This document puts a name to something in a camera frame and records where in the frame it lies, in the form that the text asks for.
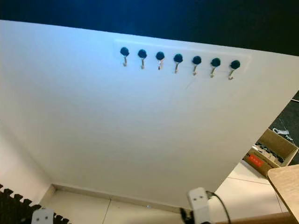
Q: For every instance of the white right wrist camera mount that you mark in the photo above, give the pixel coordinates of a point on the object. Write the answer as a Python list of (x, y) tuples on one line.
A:
[(200, 203)]

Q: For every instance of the cardboard box with orange label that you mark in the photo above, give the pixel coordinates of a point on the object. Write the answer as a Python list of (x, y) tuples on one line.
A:
[(264, 167)]

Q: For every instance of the dark floor mat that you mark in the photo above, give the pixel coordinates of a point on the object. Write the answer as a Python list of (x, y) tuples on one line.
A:
[(287, 116)]

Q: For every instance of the light wooden table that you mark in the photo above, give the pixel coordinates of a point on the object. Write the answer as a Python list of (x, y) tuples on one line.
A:
[(285, 184)]

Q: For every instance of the black knob metal hook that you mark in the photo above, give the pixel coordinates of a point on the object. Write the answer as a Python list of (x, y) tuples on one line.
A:
[(235, 64), (124, 51), (178, 58), (215, 62), (142, 53), (160, 55), (196, 59)]

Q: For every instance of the black foam puzzle mat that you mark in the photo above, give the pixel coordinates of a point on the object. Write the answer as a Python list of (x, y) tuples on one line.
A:
[(14, 210)]

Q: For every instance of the small white floor object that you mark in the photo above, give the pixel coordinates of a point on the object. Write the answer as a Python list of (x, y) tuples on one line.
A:
[(281, 132)]

